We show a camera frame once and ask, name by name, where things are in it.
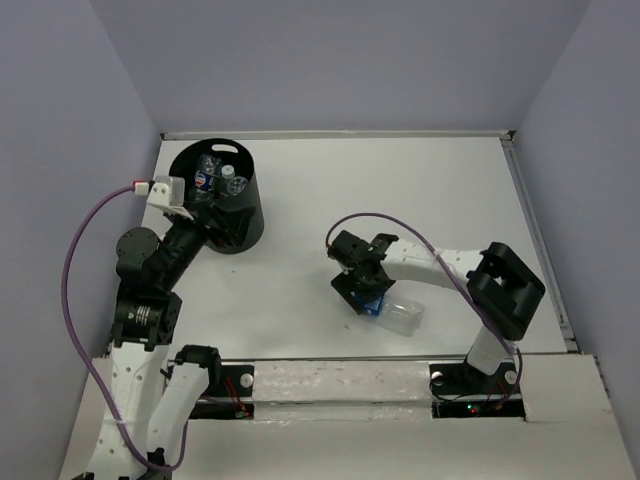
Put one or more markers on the clear bottle black label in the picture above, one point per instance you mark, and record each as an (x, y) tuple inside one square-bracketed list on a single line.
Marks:
[(206, 178)]

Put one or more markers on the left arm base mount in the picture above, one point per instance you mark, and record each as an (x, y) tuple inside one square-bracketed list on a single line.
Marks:
[(231, 398)]

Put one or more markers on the clear crushed label-less bottle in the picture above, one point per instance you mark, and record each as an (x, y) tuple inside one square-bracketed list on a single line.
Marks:
[(236, 185)]

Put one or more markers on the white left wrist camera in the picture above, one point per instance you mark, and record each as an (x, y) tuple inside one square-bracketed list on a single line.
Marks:
[(164, 193)]

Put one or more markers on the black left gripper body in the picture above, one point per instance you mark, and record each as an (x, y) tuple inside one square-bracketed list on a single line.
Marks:
[(184, 239)]

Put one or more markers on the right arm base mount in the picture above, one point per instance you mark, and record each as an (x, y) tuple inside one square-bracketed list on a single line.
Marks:
[(459, 391)]

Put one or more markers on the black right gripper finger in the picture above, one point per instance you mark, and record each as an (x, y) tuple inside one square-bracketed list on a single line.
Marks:
[(353, 289), (381, 282)]

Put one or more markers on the clear bottle blue-green label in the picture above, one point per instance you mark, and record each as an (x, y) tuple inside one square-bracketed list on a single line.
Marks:
[(227, 173)]

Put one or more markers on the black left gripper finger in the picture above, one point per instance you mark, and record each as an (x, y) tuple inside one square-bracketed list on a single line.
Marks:
[(203, 215), (233, 225)]

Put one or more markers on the clear bottle blue label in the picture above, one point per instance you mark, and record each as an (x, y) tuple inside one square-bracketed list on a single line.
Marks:
[(396, 314)]

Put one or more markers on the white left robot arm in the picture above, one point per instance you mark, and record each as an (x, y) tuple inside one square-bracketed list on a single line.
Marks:
[(150, 394)]

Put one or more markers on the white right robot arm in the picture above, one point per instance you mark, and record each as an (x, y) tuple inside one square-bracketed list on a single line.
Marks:
[(498, 286)]

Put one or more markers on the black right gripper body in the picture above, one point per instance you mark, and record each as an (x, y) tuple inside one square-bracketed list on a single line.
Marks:
[(360, 281)]

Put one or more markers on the black plastic bin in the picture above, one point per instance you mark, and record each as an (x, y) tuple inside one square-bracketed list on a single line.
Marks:
[(230, 152)]

